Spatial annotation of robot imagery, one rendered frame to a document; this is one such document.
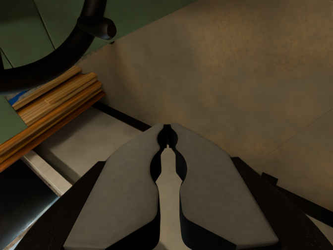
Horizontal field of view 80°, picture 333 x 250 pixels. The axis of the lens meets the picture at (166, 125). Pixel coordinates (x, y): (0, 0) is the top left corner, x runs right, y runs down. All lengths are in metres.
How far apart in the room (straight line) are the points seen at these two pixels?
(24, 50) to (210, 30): 0.79
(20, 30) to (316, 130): 1.12
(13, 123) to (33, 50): 0.16
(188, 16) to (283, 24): 0.42
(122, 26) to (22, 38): 0.25
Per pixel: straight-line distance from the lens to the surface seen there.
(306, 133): 1.17
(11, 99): 1.34
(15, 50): 0.49
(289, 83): 1.03
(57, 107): 1.92
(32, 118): 1.86
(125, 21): 0.62
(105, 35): 0.27
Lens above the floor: 0.90
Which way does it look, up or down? 33 degrees down
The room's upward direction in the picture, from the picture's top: 135 degrees counter-clockwise
